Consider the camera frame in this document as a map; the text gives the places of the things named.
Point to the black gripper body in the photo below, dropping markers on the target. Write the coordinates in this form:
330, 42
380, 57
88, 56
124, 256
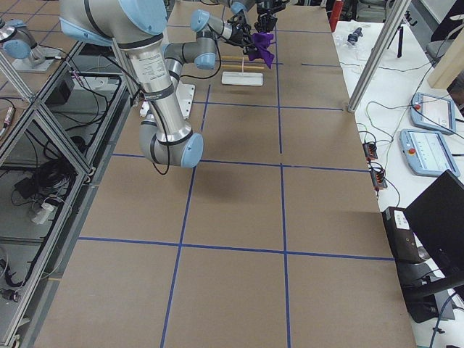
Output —
242, 35
264, 22

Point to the purple microfiber towel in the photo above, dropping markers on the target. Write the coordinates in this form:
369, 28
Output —
262, 42

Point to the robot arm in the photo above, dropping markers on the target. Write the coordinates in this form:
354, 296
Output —
137, 28
237, 6

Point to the right wooden rack rod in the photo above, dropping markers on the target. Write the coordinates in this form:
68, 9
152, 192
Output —
235, 58

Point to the wooden rack rod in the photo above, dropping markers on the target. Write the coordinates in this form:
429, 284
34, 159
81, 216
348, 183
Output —
235, 58
246, 67

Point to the left wooden rack rod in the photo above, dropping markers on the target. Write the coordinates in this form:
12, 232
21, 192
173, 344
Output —
246, 67

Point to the white towel rack base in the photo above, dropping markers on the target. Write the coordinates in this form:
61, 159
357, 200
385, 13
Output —
242, 79

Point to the red fire extinguisher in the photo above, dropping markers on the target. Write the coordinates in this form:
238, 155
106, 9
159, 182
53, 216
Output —
335, 14

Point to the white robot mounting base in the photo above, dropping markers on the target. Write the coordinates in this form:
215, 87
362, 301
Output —
185, 96

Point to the dark blue object on table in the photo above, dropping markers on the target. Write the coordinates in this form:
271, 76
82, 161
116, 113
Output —
353, 37

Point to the black tripod leg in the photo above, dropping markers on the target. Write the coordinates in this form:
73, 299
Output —
400, 41

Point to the upper orange connector block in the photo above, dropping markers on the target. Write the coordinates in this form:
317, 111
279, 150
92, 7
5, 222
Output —
370, 151

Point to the orange connector block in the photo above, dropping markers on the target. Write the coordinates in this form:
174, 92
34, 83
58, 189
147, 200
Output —
377, 175
370, 151

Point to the upper teach pendant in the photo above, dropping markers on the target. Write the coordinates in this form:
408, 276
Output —
433, 113

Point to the teach pendant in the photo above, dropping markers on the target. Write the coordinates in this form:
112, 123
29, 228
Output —
433, 113
427, 153

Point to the wooden board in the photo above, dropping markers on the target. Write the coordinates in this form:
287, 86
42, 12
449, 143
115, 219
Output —
450, 64

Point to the lower orange connector block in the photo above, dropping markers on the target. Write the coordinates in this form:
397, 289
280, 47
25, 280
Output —
377, 175

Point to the lower teach pendant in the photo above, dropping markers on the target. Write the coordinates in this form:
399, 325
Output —
427, 153

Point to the black computer box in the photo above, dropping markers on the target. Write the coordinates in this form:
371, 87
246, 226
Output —
403, 245

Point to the black monitor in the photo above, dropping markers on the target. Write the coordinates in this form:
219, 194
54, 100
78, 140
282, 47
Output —
436, 218

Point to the black monitor stand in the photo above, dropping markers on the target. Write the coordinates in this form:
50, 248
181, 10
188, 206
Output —
424, 293

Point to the aluminium frame post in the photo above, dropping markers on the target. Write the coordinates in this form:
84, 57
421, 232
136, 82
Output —
385, 37

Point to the aluminium frame cage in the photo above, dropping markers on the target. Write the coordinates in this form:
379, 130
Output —
52, 160

